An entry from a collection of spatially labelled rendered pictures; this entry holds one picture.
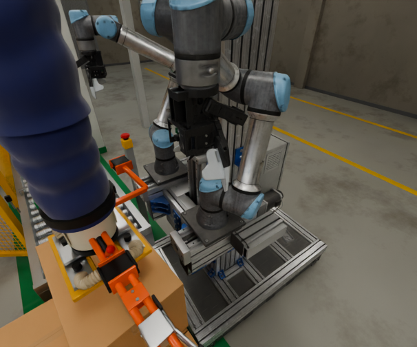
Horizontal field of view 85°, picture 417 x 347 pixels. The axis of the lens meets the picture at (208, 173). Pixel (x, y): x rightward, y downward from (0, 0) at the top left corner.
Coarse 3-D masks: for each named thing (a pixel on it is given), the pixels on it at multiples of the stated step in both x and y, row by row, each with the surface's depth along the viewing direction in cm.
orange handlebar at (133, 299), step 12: (132, 192) 96; (144, 192) 99; (108, 240) 76; (96, 252) 73; (132, 276) 66; (120, 288) 63; (132, 288) 63; (144, 288) 63; (132, 300) 60; (144, 300) 61; (132, 312) 58
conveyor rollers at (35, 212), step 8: (24, 184) 205; (32, 200) 189; (32, 208) 183; (120, 208) 183; (40, 216) 173; (128, 216) 173; (40, 224) 167; (136, 224) 166; (40, 232) 160; (48, 232) 163; (40, 240) 154
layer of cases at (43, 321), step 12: (48, 300) 123; (36, 312) 118; (48, 312) 118; (12, 324) 114; (24, 324) 114; (36, 324) 114; (48, 324) 114; (60, 324) 114; (0, 336) 109; (12, 336) 109; (24, 336) 109; (36, 336) 109; (48, 336) 109; (60, 336) 109
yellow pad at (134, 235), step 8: (120, 216) 101; (128, 232) 94; (136, 232) 94; (120, 240) 90; (128, 240) 89; (144, 240) 91; (120, 248) 88; (128, 248) 87; (144, 248) 88; (144, 256) 87
